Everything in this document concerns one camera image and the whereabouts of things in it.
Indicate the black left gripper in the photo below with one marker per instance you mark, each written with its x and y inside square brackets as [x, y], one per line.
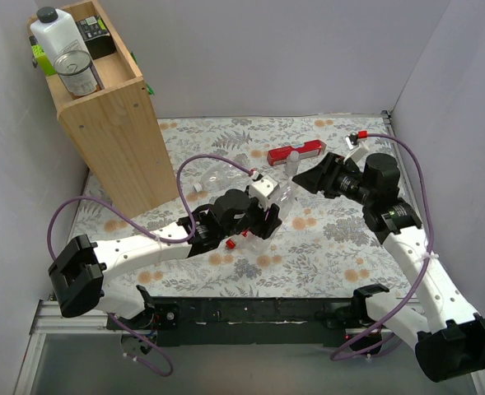
[269, 222]

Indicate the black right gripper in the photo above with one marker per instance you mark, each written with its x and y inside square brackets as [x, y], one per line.
[330, 177]

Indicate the clear bottle with red cap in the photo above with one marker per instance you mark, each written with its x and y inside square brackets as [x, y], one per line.
[248, 242]

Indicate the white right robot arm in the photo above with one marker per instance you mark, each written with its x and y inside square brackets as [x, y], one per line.
[448, 336]

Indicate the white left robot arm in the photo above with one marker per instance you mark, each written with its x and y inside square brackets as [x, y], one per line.
[84, 272]

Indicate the small white bottle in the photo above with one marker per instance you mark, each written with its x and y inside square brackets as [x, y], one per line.
[292, 164]

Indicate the clear bottle with white cap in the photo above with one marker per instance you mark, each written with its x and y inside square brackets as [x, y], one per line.
[224, 173]

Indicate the red rectangular box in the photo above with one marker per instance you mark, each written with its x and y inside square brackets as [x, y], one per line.
[306, 150]

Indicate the floral patterned table mat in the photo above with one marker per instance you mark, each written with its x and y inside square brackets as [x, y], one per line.
[323, 248]

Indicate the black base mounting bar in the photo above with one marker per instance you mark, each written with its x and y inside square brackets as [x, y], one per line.
[179, 321]

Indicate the wooden shelf box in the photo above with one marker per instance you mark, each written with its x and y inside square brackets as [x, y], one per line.
[115, 130]

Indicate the metal tin can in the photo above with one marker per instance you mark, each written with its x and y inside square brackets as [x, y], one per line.
[76, 71]

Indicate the black electronic device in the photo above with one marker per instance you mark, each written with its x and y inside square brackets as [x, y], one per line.
[97, 37]

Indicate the green object behind shelf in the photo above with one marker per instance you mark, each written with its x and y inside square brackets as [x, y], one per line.
[39, 58]

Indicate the white jug with grey cap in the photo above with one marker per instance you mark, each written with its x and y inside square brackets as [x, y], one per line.
[57, 33]

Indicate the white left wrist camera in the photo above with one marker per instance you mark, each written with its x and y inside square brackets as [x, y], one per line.
[262, 188]

